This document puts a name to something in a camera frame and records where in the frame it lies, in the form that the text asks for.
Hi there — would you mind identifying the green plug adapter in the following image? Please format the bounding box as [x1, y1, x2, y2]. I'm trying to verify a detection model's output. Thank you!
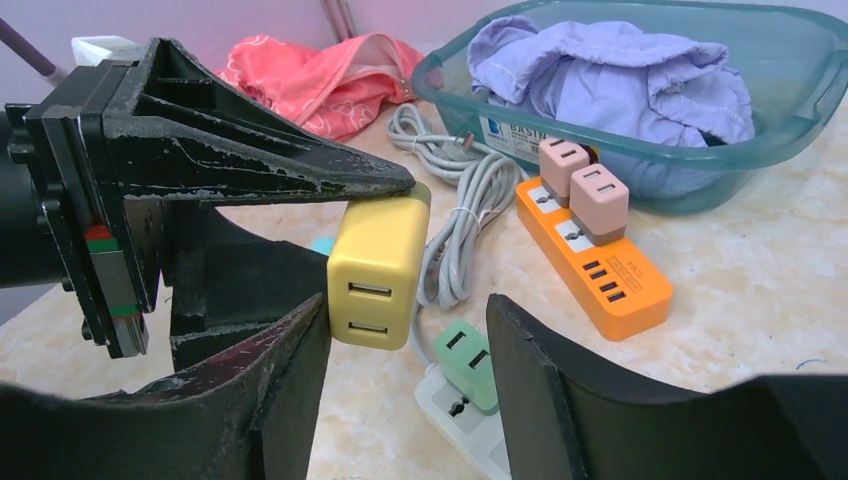
[431, 320, 499, 415]

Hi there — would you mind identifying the pink plug adapter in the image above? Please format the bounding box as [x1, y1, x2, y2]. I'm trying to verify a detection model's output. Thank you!
[569, 163, 630, 246]
[538, 138, 592, 207]

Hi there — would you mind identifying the orange power strip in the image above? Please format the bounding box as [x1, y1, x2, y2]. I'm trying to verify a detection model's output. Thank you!
[515, 177, 674, 341]

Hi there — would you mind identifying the pink printed garment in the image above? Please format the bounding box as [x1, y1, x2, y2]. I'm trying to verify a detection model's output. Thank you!
[217, 33, 423, 143]

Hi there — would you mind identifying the teal plastic basket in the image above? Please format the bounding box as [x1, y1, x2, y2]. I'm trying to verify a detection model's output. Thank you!
[411, 1, 847, 215]

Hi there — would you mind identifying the lavender cloth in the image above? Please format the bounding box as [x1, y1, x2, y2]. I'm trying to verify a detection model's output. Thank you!
[466, 14, 757, 200]

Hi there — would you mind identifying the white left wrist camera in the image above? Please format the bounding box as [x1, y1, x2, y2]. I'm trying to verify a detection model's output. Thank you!
[71, 35, 143, 66]

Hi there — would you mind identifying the grey cable of white strip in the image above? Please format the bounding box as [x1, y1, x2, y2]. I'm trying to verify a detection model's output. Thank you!
[409, 153, 525, 369]

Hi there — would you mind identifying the teal blue plug adapter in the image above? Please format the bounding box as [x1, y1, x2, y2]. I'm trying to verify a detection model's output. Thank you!
[310, 237, 336, 256]

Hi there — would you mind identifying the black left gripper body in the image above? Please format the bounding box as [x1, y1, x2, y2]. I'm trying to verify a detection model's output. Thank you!
[1, 61, 155, 358]

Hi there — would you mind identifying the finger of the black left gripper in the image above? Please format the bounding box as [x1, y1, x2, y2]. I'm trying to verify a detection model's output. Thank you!
[102, 38, 416, 202]
[163, 202, 328, 370]

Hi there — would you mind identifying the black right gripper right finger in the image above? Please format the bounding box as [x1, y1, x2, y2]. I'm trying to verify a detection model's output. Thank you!
[486, 294, 847, 479]

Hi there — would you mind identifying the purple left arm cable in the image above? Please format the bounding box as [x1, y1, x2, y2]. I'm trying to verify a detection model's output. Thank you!
[0, 16, 68, 84]

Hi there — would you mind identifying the yellow plug adapter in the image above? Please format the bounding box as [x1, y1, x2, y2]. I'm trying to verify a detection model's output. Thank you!
[327, 182, 431, 351]

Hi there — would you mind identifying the white power strip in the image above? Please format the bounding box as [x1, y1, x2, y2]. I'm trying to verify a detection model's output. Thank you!
[414, 364, 512, 480]

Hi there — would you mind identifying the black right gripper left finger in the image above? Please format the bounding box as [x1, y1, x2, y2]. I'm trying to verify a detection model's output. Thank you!
[1, 294, 331, 479]

